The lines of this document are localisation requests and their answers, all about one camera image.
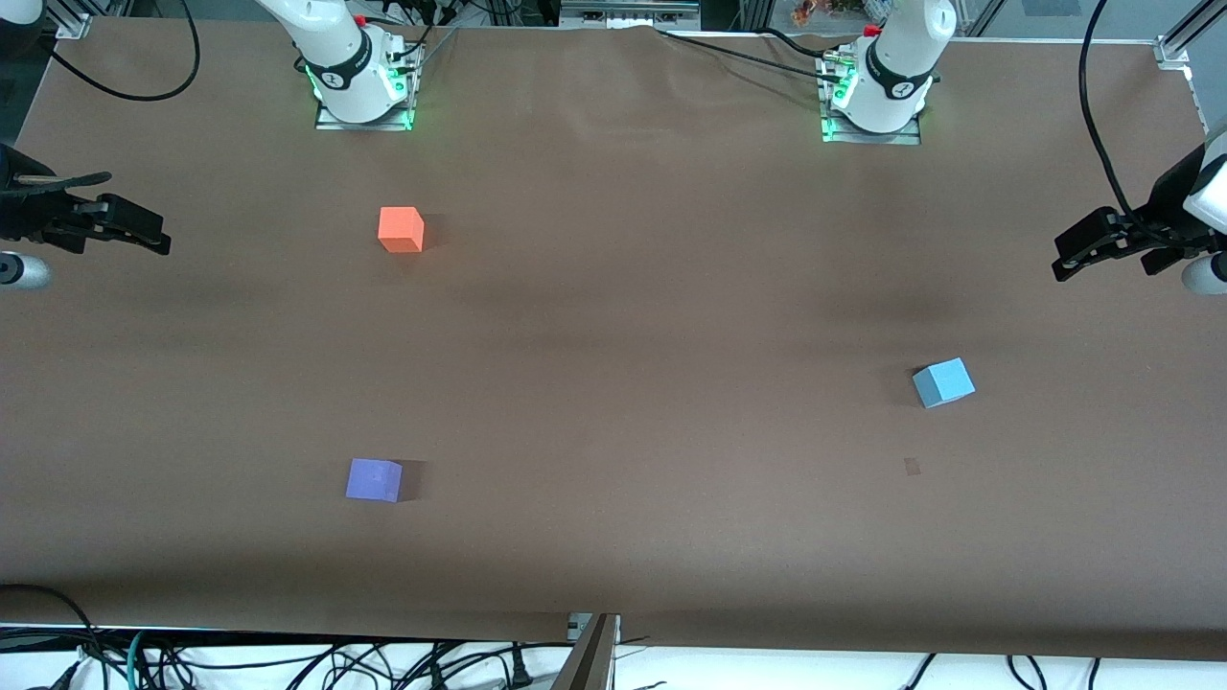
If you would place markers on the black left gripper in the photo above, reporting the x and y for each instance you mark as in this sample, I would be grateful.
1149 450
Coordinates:
1164 208

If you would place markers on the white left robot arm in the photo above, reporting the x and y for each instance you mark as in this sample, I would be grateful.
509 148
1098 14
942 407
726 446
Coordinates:
901 57

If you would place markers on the aluminium frame extrusion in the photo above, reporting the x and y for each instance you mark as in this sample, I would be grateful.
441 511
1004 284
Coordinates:
72 19
1184 43

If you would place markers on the silver metal equipment box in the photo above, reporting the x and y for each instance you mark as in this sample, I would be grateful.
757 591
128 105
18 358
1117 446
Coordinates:
628 14

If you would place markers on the orange foam block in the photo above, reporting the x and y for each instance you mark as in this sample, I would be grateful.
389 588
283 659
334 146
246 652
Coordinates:
401 230

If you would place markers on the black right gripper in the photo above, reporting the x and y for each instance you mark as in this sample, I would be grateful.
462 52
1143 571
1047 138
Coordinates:
19 209

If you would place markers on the aluminium frame post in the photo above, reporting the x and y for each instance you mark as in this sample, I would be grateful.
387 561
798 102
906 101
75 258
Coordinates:
590 661

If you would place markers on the brown paper table cover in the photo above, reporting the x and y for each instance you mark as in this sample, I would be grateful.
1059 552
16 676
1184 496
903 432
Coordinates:
613 287

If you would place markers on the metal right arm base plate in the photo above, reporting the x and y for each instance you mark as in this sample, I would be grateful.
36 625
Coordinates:
331 123

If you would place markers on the purple foam block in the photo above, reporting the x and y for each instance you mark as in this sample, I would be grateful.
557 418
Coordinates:
372 480

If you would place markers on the orange toy clutter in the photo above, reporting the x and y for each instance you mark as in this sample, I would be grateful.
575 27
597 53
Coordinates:
810 11

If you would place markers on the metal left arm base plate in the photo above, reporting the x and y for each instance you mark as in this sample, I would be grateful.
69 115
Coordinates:
834 138

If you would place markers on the blue foam block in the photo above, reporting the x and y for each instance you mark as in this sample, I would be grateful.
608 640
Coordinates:
943 383

